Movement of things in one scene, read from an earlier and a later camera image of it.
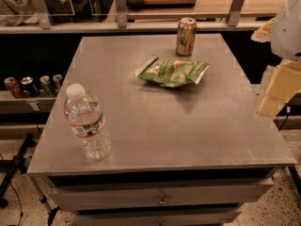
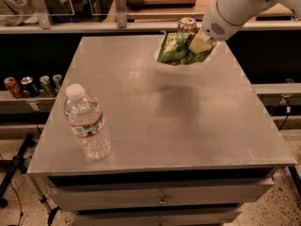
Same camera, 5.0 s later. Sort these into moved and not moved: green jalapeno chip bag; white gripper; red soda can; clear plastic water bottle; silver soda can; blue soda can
Moved: green jalapeno chip bag; white gripper
Not moved: blue soda can; red soda can; clear plastic water bottle; silver soda can
